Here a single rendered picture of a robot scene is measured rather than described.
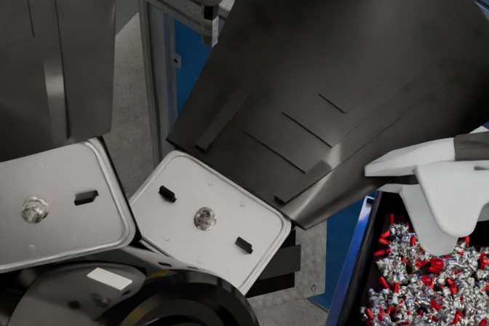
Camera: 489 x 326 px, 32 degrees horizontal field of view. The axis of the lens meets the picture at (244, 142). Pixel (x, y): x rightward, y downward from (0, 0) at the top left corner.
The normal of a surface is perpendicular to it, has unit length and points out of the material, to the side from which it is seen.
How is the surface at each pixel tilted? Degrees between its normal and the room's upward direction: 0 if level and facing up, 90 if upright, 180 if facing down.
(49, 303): 40
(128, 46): 0
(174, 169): 0
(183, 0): 90
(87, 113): 48
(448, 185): 6
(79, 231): 53
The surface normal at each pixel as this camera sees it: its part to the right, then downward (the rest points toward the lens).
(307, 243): 0.66, 0.10
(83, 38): 0.07, 0.31
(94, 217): -0.11, 0.41
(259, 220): 0.05, -0.47
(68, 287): -0.42, -0.77
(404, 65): 0.29, -0.36
